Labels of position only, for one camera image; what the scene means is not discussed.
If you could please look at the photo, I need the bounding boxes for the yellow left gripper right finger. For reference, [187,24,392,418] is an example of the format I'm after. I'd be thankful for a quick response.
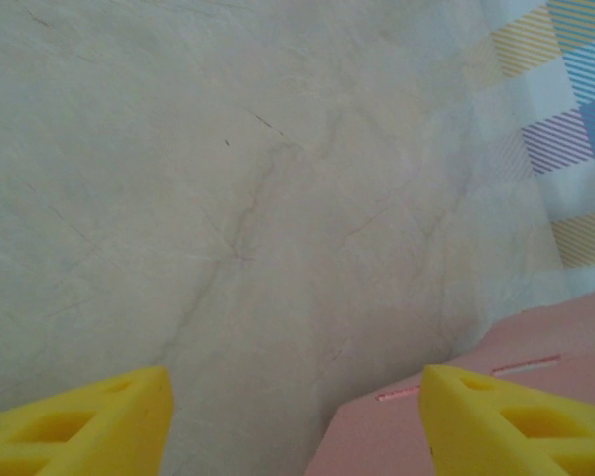
[419,364,595,476]

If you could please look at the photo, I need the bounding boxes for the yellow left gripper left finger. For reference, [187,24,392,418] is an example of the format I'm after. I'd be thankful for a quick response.
[0,365,174,476]

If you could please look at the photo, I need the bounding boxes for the pink paper box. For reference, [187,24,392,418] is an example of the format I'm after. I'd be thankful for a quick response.
[304,287,595,476]

